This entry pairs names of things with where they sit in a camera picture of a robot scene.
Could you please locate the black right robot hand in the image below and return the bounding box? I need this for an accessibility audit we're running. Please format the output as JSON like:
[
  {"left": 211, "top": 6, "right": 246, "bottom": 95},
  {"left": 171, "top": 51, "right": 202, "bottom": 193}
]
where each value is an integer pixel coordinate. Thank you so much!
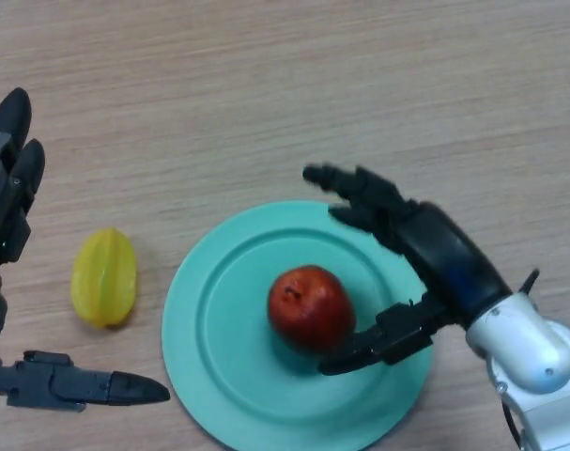
[{"left": 301, "top": 163, "right": 514, "bottom": 377}]

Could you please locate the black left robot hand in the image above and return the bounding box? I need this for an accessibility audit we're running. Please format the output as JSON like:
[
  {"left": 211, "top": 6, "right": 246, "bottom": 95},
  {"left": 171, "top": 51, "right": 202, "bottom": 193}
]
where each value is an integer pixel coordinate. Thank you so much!
[{"left": 0, "top": 87, "right": 172, "bottom": 413}]

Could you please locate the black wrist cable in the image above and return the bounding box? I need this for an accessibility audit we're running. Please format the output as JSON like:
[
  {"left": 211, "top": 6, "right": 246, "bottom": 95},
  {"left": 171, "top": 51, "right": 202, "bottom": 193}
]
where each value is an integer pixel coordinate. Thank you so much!
[
  {"left": 517, "top": 268, "right": 541, "bottom": 295},
  {"left": 500, "top": 397, "right": 523, "bottom": 448}
]

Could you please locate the red apple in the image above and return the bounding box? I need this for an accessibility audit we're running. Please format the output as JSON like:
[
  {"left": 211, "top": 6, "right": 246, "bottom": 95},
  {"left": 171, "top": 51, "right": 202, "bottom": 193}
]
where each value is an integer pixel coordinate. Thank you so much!
[{"left": 267, "top": 265, "right": 357, "bottom": 353}]

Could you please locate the yellow starfruit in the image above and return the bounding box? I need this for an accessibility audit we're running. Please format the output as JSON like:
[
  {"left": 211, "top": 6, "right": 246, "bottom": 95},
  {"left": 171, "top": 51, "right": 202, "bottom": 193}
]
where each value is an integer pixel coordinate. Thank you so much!
[{"left": 70, "top": 226, "right": 139, "bottom": 329}]

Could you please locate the green round plate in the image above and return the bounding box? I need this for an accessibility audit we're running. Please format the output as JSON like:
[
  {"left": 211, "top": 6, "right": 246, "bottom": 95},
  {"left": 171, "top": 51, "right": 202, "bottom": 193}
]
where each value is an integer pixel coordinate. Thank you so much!
[{"left": 161, "top": 200, "right": 435, "bottom": 446}]

